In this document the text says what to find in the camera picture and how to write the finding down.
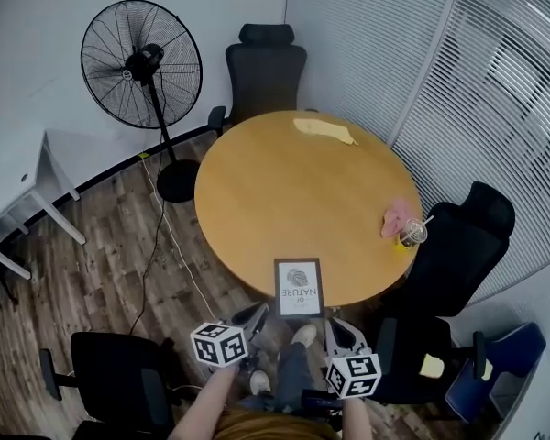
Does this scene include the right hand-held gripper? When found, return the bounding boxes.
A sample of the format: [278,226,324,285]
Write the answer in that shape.
[324,317,383,401]

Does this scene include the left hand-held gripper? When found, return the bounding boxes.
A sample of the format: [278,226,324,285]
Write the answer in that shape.
[190,302,270,368]

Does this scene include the black picture frame white print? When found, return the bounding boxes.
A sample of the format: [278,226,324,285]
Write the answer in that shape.
[273,257,326,321]

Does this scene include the person's right forearm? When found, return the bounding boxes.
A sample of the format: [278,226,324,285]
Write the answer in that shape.
[342,395,382,440]

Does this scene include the person's left forearm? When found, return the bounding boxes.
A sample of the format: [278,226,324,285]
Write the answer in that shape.
[168,363,242,440]

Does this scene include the person's white right shoe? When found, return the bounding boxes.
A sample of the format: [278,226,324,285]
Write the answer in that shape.
[289,323,319,350]

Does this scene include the person's white shoe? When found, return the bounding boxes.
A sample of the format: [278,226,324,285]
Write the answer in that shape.
[289,323,319,350]
[248,369,272,396]

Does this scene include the person's white left shoe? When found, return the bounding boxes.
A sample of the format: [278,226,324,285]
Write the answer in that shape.
[248,369,272,396]

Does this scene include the person's blue jeans legs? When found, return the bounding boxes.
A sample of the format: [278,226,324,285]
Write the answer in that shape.
[236,340,314,413]

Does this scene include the black waist device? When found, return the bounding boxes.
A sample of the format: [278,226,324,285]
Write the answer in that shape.
[301,388,346,420]

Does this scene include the yellow paper note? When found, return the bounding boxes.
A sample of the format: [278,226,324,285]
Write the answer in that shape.
[418,354,446,379]

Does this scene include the clear plastic cup with straw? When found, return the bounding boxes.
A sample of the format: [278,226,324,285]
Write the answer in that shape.
[397,214,435,250]

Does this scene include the pink cloth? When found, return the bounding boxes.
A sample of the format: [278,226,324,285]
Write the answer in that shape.
[380,197,416,240]

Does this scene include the black mesh office chair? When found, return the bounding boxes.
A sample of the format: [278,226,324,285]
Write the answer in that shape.
[373,181,517,408]

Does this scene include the black office chair with armrests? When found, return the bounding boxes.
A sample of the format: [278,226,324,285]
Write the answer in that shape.
[38,331,184,440]

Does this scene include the blue storage bin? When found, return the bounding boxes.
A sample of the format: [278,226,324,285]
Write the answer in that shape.
[444,322,548,424]

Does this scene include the yellow cloth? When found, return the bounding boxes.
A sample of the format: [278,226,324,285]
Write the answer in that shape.
[292,117,360,148]

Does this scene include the black office chair with headrest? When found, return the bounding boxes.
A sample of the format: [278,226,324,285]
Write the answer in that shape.
[207,23,320,138]

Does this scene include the black stool base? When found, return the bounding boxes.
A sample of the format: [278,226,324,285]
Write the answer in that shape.
[0,244,20,310]

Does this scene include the white window blinds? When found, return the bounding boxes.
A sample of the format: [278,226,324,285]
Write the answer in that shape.
[391,0,550,295]

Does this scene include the white desk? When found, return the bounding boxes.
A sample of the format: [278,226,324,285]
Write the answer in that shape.
[0,129,88,281]

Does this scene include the white floor cable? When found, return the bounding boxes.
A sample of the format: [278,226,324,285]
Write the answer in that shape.
[138,154,217,322]

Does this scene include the black fan cable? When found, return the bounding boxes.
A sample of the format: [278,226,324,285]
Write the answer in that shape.
[128,198,167,336]

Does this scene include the black pedestal fan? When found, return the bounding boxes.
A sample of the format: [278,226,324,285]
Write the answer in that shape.
[80,0,204,204]

